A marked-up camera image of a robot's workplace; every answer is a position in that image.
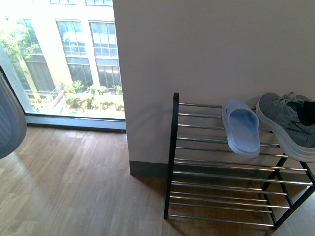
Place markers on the grey rounded robot base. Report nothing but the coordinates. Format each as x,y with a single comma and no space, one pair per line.
13,126

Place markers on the light blue slide sandal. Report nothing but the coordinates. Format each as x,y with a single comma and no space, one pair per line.
241,125

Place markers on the black metal shoe rack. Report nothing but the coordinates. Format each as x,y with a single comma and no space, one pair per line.
207,181

